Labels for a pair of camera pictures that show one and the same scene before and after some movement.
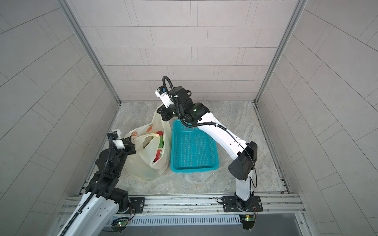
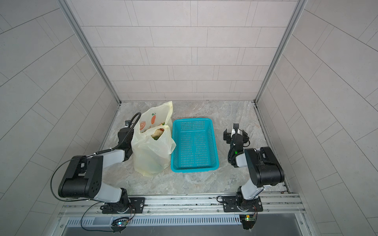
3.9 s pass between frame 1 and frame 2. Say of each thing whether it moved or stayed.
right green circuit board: stayed
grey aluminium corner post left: stayed
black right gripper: moved
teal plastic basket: stayed
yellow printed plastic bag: moved
